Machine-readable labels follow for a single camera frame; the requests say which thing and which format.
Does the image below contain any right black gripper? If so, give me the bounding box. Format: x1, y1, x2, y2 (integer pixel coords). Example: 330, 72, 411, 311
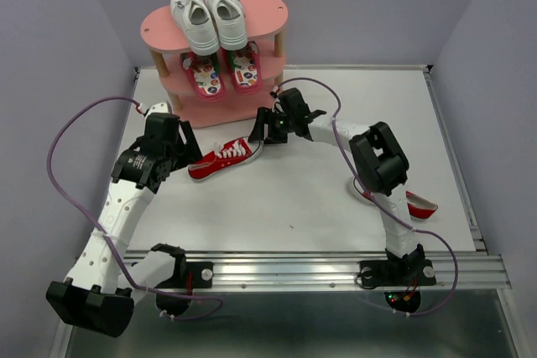
245, 107, 294, 145

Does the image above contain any red canvas sneaker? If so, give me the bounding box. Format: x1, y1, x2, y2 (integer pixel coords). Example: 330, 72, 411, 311
188, 137, 263, 181
347, 179, 438, 221

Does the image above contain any pink patterned flip-flop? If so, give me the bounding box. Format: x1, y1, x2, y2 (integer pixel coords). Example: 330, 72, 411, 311
180, 52, 226, 101
223, 41, 263, 95

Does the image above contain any white sneaker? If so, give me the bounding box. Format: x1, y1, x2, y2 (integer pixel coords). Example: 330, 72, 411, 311
205, 0, 248, 51
170, 0, 220, 56

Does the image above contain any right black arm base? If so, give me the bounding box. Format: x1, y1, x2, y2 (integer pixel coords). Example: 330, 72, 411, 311
354, 244, 436, 315

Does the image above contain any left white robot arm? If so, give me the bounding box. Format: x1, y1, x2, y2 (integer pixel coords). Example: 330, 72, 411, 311
45, 104, 201, 337

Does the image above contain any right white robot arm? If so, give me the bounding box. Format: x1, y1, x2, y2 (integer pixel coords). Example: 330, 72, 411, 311
248, 88, 425, 283

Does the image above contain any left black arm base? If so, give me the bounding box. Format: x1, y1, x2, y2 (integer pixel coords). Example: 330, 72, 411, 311
150, 243, 214, 319

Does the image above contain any pink three-tier shoe shelf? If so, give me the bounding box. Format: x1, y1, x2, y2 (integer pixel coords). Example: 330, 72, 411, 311
140, 0, 289, 128

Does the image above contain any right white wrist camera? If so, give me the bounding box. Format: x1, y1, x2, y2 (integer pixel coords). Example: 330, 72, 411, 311
269, 88, 284, 113

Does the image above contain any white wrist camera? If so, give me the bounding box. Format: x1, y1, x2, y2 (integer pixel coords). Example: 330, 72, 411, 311
269, 88, 284, 113
144, 101, 173, 117

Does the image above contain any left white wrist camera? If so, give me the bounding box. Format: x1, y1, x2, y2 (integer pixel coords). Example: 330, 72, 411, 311
144, 101, 173, 117

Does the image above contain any aluminium front rail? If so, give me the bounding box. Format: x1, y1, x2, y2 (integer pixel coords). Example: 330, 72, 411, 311
186, 252, 511, 293

